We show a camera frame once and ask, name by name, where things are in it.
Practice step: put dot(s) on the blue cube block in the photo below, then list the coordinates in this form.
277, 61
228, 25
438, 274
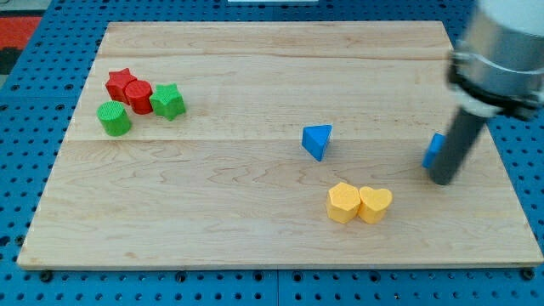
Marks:
433, 149

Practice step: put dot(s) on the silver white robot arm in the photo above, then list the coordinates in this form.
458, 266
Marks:
496, 67

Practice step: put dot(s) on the blue triangle block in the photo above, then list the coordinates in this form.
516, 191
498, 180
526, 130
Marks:
315, 140

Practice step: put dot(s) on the wooden board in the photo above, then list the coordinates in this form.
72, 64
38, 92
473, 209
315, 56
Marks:
228, 185

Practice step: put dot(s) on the yellow hexagon block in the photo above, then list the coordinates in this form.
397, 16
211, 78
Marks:
343, 201

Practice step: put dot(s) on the yellow heart block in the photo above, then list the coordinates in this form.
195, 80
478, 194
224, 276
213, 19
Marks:
374, 204

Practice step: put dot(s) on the green star block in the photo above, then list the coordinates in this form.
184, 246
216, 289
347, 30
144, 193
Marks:
167, 101

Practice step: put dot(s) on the red cylinder block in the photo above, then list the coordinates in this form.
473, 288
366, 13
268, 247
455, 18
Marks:
138, 96

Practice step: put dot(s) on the green cylinder block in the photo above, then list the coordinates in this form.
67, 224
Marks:
113, 118

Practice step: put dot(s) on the red star block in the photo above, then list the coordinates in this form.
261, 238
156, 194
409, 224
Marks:
117, 84

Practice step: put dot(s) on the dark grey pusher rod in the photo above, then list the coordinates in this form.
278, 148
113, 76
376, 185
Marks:
461, 136

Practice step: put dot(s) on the red black mat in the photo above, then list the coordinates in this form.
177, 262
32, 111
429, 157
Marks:
17, 28

